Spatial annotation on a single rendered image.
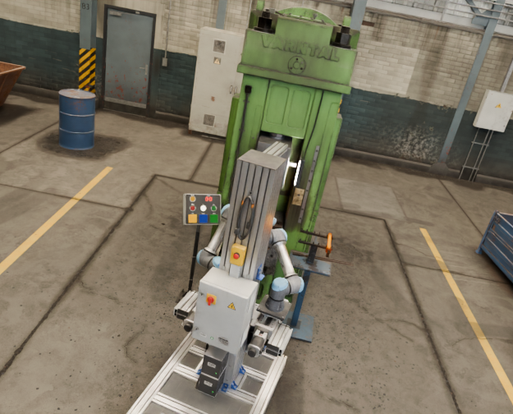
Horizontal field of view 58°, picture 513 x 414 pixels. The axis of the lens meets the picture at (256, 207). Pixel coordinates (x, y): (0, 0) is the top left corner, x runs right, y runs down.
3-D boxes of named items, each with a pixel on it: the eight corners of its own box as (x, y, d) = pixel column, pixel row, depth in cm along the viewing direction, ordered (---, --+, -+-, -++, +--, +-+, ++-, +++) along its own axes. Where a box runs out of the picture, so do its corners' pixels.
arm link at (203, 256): (205, 269, 360) (239, 207, 364) (192, 260, 368) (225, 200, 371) (213, 272, 371) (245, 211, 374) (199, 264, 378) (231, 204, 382)
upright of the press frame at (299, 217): (290, 306, 498) (345, 93, 401) (267, 301, 498) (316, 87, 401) (291, 283, 537) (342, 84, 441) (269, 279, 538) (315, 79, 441)
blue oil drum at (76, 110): (86, 152, 782) (87, 100, 744) (52, 145, 782) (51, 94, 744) (99, 142, 835) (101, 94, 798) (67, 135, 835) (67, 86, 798)
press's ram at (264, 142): (291, 190, 428) (300, 149, 411) (250, 182, 429) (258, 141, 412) (292, 175, 466) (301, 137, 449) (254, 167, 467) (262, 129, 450)
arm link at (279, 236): (284, 297, 357) (263, 233, 378) (300, 294, 365) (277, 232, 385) (291, 292, 348) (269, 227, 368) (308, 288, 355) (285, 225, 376)
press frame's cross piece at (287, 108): (304, 140, 421) (316, 87, 401) (259, 131, 422) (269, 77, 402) (304, 126, 461) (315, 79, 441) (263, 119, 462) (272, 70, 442)
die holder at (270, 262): (273, 275, 460) (282, 236, 441) (235, 268, 461) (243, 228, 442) (277, 248, 511) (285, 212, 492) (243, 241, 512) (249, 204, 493)
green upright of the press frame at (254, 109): (229, 294, 499) (269, 77, 402) (205, 289, 499) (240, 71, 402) (235, 272, 539) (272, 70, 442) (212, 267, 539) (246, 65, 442)
